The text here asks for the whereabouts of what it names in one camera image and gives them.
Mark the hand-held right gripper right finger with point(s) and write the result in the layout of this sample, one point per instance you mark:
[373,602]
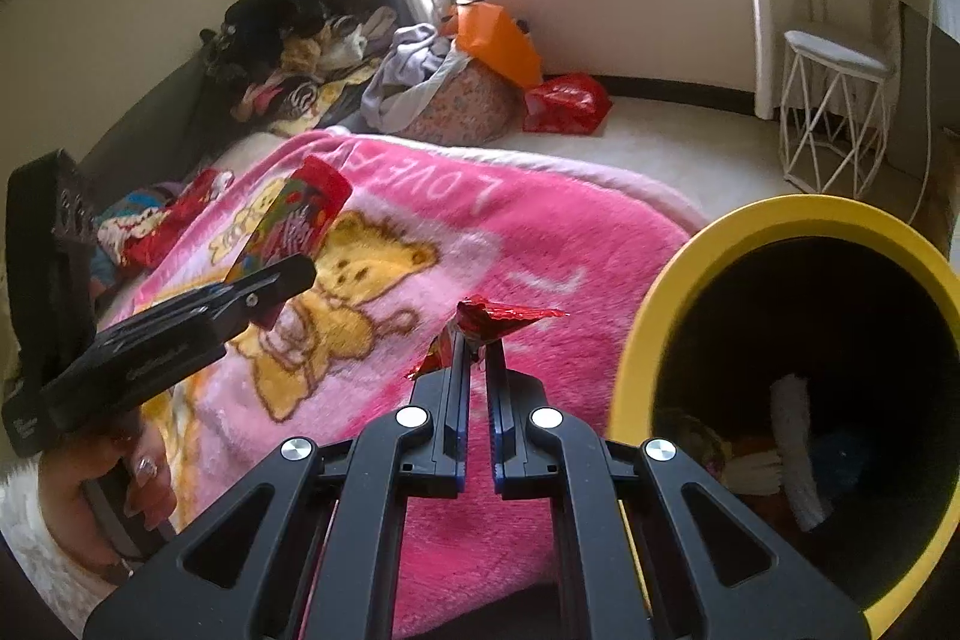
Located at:
[510,415]

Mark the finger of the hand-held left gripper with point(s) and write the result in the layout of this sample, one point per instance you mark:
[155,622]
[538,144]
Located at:
[262,287]

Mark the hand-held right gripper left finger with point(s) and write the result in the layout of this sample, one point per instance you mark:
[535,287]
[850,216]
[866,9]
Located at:
[450,415]

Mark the red printed snack packet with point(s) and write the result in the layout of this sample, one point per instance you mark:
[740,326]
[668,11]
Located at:
[300,212]

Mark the red foil candy wrapper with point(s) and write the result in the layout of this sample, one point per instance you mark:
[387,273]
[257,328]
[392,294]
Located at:
[487,317]

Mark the colourful wrapper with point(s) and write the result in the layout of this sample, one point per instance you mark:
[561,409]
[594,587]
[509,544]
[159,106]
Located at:
[697,441]

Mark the yellow-rimmed black trash bin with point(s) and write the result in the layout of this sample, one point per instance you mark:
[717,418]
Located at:
[825,310]

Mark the person's left forearm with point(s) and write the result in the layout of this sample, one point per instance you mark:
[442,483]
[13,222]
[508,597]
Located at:
[30,535]

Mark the person's left hand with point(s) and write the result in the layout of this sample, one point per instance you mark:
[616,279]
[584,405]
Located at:
[75,490]

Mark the colourful printed clothes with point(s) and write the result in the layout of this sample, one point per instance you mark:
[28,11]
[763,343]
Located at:
[131,209]

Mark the red printed cloth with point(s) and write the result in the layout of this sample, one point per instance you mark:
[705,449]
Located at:
[161,231]

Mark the cream bed mattress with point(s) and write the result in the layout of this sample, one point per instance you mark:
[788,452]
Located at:
[247,149]

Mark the green bed headboard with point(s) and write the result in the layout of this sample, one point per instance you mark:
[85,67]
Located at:
[180,115]

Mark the pink bear printed blanket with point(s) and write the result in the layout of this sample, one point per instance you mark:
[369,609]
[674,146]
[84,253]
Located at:
[525,220]

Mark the mixed clothes pile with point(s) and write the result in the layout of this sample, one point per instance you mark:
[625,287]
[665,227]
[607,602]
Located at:
[315,55]

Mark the floral laundry basket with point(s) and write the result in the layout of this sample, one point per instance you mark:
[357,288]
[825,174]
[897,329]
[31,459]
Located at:
[465,104]

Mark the grey clothes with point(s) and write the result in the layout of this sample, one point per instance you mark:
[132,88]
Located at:
[409,55]

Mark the red plastic bag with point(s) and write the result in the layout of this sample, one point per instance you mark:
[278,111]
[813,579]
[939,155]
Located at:
[566,100]

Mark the orange shopping bag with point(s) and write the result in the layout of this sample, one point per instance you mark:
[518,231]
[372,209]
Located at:
[491,40]

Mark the white window seat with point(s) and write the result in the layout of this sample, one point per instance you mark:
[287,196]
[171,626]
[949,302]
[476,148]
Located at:
[660,10]

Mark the white vanity table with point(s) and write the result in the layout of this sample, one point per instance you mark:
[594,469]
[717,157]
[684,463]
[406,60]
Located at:
[943,48]

